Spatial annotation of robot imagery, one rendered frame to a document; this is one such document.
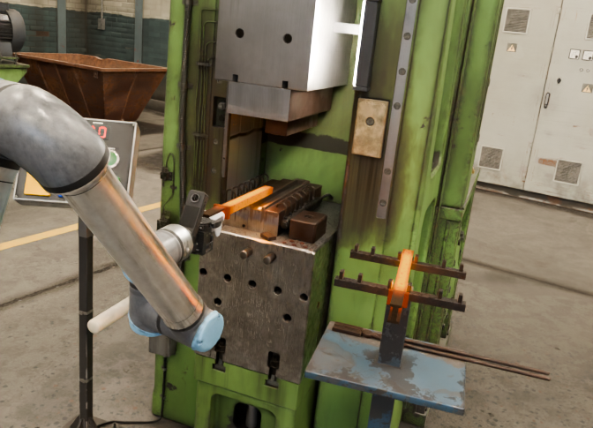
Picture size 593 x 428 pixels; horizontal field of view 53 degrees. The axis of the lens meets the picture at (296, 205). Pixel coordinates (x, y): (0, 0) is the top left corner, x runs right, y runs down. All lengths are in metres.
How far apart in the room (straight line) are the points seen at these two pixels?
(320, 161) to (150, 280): 1.25
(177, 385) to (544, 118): 5.25
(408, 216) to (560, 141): 5.05
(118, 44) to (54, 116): 10.02
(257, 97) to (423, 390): 0.93
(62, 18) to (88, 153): 10.30
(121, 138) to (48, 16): 9.13
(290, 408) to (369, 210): 0.68
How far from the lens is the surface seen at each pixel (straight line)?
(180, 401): 2.49
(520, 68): 6.87
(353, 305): 2.00
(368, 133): 1.82
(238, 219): 1.89
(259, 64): 1.79
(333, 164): 2.25
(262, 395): 2.04
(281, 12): 1.77
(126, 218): 1.03
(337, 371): 1.59
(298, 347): 1.90
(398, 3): 1.82
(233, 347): 2.00
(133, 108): 8.51
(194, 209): 1.47
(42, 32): 11.00
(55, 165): 0.93
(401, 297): 1.36
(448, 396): 1.59
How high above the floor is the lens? 1.53
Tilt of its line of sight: 16 degrees down
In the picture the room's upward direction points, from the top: 6 degrees clockwise
